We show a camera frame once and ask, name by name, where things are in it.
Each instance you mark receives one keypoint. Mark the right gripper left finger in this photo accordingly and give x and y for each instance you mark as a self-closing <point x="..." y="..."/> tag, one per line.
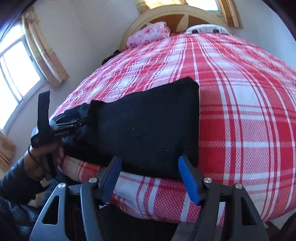
<point x="73" y="212"/>

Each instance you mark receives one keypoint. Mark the black pants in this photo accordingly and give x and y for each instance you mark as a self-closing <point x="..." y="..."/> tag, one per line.
<point x="148" y="130"/>

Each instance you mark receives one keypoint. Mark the left forearm dark sleeve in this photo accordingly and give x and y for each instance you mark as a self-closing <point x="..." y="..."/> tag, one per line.
<point x="17" y="216"/>

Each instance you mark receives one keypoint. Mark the left hand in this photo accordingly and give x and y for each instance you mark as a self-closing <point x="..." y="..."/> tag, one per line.
<point x="33" y="159"/>

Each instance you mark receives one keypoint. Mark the lower yellow curtain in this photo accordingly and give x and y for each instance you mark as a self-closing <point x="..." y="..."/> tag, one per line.
<point x="7" y="150"/>

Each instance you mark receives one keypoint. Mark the side window yellow curtain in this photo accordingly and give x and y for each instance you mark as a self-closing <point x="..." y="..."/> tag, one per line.
<point x="42" y="51"/>

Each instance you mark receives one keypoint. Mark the dark cloth beside bed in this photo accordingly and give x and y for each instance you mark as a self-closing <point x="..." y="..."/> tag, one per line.
<point x="110" y="57"/>

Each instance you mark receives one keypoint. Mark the red white plaid bedsheet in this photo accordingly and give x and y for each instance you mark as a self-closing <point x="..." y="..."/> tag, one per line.
<point x="247" y="108"/>

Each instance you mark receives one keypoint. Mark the pink floral pillow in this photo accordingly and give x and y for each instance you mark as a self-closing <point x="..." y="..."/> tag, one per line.
<point x="149" y="34"/>

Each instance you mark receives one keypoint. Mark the yellow curtain left of headboard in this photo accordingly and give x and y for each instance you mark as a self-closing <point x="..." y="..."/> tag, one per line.
<point x="145" y="5"/>

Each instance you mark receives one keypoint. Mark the yellow curtain of headboard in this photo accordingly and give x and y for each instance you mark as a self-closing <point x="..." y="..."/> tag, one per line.
<point x="145" y="5"/>
<point x="231" y="13"/>

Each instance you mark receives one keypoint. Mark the cream wooden headboard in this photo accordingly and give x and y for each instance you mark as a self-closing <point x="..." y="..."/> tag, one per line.
<point x="178" y="18"/>

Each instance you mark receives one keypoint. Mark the white patterned pillow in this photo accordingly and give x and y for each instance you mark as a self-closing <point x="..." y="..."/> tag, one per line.
<point x="207" y="28"/>

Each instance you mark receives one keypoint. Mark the yellow curtain right of headboard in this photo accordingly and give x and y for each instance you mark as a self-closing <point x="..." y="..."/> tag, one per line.
<point x="231" y="13"/>

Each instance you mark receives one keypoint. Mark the window behind headboard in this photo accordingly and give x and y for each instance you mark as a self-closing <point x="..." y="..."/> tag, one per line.
<point x="207" y="5"/>

